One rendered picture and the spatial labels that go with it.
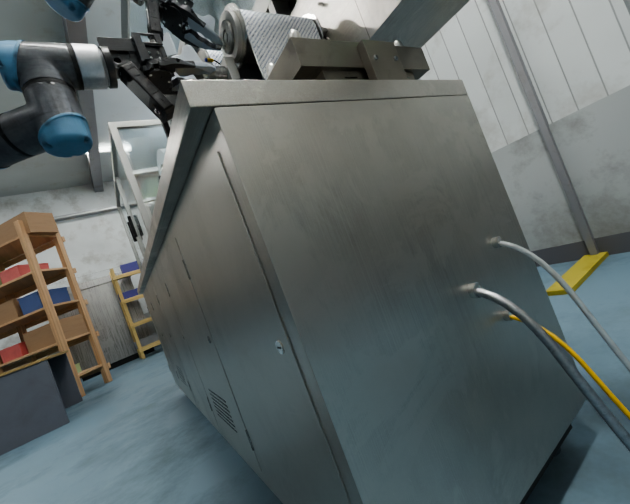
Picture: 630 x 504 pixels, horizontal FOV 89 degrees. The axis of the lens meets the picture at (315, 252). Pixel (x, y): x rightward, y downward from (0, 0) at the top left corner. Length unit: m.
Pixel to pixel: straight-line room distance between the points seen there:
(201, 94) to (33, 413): 3.95
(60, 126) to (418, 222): 0.63
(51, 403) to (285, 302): 3.87
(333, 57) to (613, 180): 2.12
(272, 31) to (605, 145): 2.08
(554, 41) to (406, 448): 2.50
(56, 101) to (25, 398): 3.70
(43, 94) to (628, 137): 2.56
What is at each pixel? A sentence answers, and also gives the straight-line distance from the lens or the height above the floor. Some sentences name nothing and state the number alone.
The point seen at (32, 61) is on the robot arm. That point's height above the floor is 1.09.
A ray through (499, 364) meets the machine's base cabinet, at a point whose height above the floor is 0.31.
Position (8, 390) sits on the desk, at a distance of 4.25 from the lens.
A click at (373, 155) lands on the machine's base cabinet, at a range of 0.59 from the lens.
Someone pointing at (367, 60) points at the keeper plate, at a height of 0.98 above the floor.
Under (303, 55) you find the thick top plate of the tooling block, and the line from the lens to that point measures 0.71.
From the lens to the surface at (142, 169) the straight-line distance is 1.85.
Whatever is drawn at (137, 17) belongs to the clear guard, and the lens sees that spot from 2.00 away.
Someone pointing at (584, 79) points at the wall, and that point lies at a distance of 2.64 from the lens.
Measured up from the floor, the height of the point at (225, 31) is 1.26.
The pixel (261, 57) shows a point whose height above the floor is 1.14.
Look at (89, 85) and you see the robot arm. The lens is 0.79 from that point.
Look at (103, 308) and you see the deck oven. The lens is 8.29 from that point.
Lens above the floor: 0.62
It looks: 1 degrees up
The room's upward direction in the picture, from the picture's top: 21 degrees counter-clockwise
